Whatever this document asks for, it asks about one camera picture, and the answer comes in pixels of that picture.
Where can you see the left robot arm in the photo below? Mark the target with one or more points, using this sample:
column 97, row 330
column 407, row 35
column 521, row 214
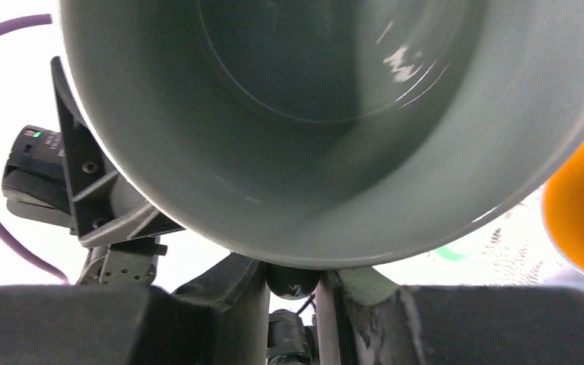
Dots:
column 33, row 181

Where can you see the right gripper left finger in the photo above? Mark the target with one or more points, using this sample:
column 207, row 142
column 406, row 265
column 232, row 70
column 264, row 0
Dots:
column 220, row 317

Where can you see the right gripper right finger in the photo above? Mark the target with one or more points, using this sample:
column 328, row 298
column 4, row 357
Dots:
column 365, row 318

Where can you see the grey metal cup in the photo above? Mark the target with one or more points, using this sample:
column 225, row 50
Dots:
column 329, row 134

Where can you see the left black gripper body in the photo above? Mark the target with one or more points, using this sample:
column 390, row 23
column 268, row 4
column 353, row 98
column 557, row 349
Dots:
column 121, row 231

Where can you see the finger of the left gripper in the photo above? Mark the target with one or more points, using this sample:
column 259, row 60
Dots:
column 88, row 181

